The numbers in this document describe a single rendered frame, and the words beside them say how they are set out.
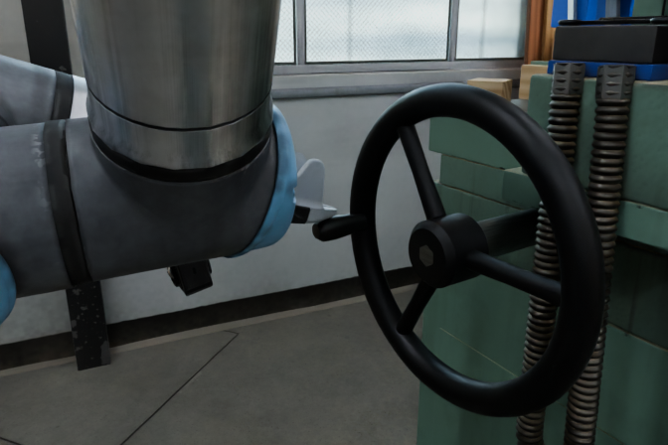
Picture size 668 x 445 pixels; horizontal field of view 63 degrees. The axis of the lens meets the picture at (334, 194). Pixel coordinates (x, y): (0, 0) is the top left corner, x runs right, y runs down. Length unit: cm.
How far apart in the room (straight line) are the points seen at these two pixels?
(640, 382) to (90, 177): 53
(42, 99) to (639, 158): 42
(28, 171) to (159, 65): 10
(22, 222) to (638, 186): 41
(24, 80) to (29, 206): 14
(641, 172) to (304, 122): 149
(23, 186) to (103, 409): 147
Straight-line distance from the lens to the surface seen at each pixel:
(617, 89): 46
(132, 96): 24
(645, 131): 46
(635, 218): 47
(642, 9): 71
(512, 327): 72
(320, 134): 189
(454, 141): 72
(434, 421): 90
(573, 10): 159
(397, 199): 209
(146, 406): 170
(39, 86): 41
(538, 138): 40
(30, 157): 30
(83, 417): 172
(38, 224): 29
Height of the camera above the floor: 99
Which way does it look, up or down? 16 degrees down
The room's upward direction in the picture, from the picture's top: straight up
